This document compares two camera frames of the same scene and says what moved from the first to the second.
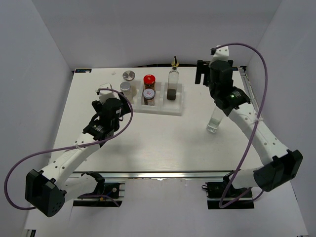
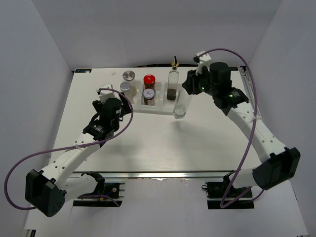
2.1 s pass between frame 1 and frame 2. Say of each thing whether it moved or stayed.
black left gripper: stayed
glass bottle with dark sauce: stayed
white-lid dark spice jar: stayed
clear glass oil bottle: moved
